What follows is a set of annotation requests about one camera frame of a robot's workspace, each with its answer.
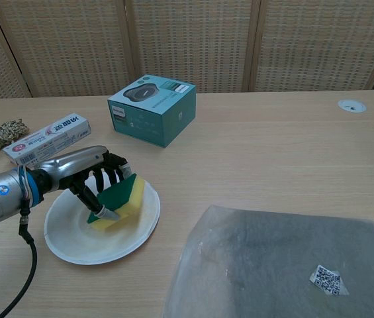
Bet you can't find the white table cable grommet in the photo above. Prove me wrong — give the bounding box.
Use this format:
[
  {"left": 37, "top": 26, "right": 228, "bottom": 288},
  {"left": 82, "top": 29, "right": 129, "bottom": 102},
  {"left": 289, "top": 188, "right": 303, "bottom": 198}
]
[{"left": 338, "top": 99, "right": 367, "bottom": 114}]

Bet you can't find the QR code sticker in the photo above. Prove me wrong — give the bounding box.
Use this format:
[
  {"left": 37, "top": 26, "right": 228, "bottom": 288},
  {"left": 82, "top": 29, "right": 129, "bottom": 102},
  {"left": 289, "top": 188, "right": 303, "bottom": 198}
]
[{"left": 308, "top": 264, "right": 350, "bottom": 296}]

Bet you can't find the grey cloth in plastic bag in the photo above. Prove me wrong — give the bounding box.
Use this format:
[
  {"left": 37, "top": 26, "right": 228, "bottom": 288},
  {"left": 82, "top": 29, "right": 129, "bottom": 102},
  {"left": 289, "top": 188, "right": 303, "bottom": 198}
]
[{"left": 162, "top": 204, "right": 374, "bottom": 318}]

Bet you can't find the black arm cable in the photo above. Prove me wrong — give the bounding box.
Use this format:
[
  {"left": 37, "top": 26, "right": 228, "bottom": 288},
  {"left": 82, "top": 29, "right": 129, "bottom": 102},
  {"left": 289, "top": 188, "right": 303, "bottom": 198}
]
[{"left": 0, "top": 198, "right": 38, "bottom": 318}]

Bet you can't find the teal product box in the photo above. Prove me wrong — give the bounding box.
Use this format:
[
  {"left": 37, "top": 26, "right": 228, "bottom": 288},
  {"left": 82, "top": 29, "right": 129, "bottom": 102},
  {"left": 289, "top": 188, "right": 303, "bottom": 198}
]
[{"left": 107, "top": 75, "right": 197, "bottom": 148}]

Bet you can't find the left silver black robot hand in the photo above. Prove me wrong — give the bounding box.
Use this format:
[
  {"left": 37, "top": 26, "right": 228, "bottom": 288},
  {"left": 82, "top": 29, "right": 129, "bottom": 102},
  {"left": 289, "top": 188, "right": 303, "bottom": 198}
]
[{"left": 39, "top": 144, "right": 138, "bottom": 221}]

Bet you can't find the bamboo folding screen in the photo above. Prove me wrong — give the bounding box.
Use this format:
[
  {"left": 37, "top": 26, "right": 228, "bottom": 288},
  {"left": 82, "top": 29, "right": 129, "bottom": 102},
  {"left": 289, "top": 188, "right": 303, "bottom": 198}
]
[{"left": 0, "top": 0, "right": 374, "bottom": 103}]

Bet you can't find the white round plate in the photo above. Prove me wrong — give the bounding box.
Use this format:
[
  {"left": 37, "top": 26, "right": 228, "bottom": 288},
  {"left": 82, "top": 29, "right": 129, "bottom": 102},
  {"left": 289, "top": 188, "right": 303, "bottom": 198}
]
[{"left": 44, "top": 177, "right": 161, "bottom": 265}]

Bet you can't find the green yellow sponge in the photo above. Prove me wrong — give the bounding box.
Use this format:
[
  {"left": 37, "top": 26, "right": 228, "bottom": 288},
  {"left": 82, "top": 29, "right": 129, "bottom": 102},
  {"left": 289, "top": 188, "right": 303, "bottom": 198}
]
[{"left": 86, "top": 172, "right": 147, "bottom": 233}]

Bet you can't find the white toothpaste box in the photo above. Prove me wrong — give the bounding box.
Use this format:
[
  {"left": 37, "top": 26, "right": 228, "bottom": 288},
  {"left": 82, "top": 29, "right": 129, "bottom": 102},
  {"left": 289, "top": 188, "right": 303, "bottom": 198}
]
[{"left": 2, "top": 113, "right": 92, "bottom": 166}]

